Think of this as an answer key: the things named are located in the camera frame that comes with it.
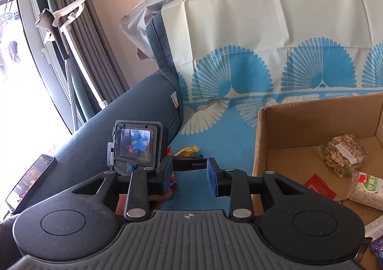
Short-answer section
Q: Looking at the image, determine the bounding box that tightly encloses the yellow snack packet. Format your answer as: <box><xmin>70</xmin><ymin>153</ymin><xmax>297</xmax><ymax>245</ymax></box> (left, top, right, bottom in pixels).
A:
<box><xmin>174</xmin><ymin>145</ymin><xmax>199</xmax><ymax>157</ymax></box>

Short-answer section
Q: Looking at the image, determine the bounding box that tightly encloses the red square snack packet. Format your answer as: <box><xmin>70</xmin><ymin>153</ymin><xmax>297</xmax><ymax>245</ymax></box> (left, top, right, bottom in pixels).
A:
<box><xmin>304</xmin><ymin>173</ymin><xmax>337</xmax><ymax>199</ymax></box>

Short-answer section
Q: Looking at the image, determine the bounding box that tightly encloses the round puffed grain cake packet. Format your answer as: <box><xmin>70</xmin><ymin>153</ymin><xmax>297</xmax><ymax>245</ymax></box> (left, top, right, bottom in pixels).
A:
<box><xmin>317</xmin><ymin>134</ymin><xmax>367</xmax><ymax>178</ymax></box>

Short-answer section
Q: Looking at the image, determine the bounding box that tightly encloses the clear white rice cracker packet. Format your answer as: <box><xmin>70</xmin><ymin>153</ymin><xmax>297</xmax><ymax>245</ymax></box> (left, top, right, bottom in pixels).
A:
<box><xmin>346</xmin><ymin>171</ymin><xmax>382</xmax><ymax>210</ymax></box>

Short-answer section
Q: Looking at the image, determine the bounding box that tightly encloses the white silver stick packet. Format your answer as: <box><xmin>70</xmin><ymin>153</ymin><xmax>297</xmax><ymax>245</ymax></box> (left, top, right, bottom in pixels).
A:
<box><xmin>365</xmin><ymin>215</ymin><xmax>383</xmax><ymax>241</ymax></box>

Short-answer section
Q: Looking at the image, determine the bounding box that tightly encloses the purple candy wrapper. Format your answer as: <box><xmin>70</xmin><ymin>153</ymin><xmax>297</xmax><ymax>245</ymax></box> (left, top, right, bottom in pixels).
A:
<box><xmin>370</xmin><ymin>236</ymin><xmax>383</xmax><ymax>267</ymax></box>

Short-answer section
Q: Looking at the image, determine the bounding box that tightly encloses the black chocolate snack packet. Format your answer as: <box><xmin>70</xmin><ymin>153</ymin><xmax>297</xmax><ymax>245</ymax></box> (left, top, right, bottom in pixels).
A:
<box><xmin>355</xmin><ymin>237</ymin><xmax>373</xmax><ymax>264</ymax></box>

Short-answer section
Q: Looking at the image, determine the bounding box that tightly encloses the person's left hand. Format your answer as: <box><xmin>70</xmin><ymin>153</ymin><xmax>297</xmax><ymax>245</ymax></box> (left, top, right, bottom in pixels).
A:
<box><xmin>115</xmin><ymin>189</ymin><xmax>173</xmax><ymax>216</ymax></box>

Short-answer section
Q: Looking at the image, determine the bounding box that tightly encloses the black smartphone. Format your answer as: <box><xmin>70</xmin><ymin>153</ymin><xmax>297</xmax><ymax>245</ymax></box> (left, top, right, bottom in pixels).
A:
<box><xmin>5</xmin><ymin>155</ymin><xmax>56</xmax><ymax>213</ymax></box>

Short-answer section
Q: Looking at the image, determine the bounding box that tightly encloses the blue fan-pattern sofa cover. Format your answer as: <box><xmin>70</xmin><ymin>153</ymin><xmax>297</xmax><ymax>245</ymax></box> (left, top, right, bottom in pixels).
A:
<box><xmin>158</xmin><ymin>0</ymin><xmax>383</xmax><ymax>212</ymax></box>

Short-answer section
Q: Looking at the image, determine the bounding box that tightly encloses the white clothes drying rack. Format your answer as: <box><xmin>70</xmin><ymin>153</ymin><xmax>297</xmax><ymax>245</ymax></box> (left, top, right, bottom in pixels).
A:
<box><xmin>34</xmin><ymin>0</ymin><xmax>108</xmax><ymax>133</ymax></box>

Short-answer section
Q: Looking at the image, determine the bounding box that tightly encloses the grey window curtain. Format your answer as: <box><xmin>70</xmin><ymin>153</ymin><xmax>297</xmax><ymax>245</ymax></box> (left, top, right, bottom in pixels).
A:
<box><xmin>36</xmin><ymin>0</ymin><xmax>129</xmax><ymax>121</ymax></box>

